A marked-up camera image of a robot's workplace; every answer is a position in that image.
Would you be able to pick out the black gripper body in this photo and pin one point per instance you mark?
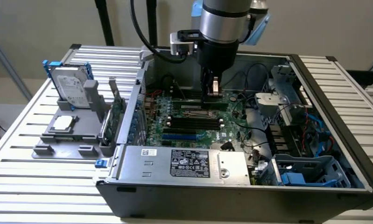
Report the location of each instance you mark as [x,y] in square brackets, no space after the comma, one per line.
[216,54]

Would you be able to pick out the green RAM stick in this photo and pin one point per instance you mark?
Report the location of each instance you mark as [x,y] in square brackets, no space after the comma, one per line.
[191,103]

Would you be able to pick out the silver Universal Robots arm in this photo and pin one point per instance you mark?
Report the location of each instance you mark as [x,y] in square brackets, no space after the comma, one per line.
[221,22]

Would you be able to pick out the black RAM slot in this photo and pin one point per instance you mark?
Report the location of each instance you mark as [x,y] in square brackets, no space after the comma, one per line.
[193,121]
[193,127]
[193,124]
[193,118]

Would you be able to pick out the black expansion slot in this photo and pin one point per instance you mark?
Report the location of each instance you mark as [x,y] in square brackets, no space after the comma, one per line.
[180,131]

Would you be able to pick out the blue expansion slot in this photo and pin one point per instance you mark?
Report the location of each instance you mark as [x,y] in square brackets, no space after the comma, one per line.
[179,137]

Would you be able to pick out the green motherboard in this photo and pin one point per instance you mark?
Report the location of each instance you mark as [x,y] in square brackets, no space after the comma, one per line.
[232,130]

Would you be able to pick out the grey metal drive cage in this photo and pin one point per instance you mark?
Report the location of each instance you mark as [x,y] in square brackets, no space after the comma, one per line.
[284,84]

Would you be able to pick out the green graphics card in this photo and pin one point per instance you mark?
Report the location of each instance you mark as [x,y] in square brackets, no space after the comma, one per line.
[115,112]

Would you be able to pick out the silver power supply unit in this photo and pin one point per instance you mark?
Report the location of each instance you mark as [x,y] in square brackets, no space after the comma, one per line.
[180,163]

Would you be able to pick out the hard disk in blue carrier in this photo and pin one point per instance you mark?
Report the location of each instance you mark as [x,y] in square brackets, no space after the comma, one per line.
[69,86]

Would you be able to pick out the blue-grey plastic disk bay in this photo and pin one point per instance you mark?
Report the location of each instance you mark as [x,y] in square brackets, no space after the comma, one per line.
[310,170]

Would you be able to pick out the open black PC case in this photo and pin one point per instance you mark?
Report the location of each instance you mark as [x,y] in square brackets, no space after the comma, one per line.
[266,191]

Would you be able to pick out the blue case latch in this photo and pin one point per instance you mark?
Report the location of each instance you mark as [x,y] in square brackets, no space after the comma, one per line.
[100,163]

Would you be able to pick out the CPU chip with silver lid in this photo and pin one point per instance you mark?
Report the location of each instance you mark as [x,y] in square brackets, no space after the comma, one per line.
[63,122]

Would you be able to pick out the grey parts rack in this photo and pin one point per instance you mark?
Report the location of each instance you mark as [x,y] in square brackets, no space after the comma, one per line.
[64,142]

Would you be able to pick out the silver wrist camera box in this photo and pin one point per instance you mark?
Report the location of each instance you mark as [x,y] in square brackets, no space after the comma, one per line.
[181,43]

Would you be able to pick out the CPU socket with metal frame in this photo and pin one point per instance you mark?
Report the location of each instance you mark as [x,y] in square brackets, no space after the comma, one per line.
[199,114]

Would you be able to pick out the silver metal bracket block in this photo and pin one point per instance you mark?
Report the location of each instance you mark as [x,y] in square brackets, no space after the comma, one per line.
[266,100]

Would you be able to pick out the black stand post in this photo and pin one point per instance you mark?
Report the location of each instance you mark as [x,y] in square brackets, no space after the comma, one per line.
[152,23]
[107,23]

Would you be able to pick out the grey metal frame bar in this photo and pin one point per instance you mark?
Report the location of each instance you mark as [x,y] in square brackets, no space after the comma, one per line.
[5,65]

